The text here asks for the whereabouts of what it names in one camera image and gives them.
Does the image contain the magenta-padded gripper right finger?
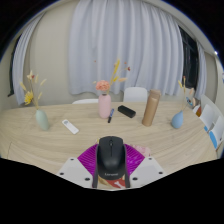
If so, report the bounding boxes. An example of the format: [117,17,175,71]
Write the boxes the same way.
[124,143,167,189]

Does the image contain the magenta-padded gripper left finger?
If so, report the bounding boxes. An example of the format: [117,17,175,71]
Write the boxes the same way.
[56,143,101,189]

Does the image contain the black computer mouse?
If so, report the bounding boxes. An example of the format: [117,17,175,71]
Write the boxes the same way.
[95,135,128,181]

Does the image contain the white remote control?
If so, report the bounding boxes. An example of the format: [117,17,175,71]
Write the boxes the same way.
[61,118,80,135]

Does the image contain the blue vase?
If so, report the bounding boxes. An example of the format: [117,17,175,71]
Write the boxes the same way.
[171,110,185,130]

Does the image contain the pale green vase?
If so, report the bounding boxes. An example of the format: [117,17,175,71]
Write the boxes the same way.
[35,109,50,131]

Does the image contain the tan drink bottle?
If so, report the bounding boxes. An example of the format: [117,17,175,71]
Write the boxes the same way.
[141,89,162,127]

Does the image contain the black rectangular box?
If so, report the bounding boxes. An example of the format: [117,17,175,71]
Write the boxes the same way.
[117,105,137,119]

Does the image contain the blue and black marker pen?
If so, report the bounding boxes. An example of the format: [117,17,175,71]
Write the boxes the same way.
[107,108,115,124]

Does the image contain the low white chair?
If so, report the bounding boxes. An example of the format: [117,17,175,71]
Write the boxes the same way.
[72,98,100,105]

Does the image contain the pink vase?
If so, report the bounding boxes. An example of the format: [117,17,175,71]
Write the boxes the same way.
[97,93,112,120]

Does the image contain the white and blue chairs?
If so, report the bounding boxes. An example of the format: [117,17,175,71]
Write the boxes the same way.
[199,94,224,149]

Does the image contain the yellow dried flower bunch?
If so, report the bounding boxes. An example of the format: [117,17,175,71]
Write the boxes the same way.
[19,69,48,111]

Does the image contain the pink and yellow flower bunch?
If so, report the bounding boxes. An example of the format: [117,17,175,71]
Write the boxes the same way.
[93,59,132,95]

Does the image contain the thin dried flower sprigs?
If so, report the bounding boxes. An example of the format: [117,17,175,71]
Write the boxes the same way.
[177,75,196,113]

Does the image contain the narrow white curtain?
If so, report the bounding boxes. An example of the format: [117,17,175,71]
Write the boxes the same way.
[194,41,208,101]
[12,13,46,106]

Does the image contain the dark window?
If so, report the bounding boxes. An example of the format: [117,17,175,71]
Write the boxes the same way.
[7,34,21,98]
[179,26,200,91]

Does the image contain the wide white curtain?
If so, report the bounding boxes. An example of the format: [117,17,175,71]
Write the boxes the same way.
[68,0,185,98]

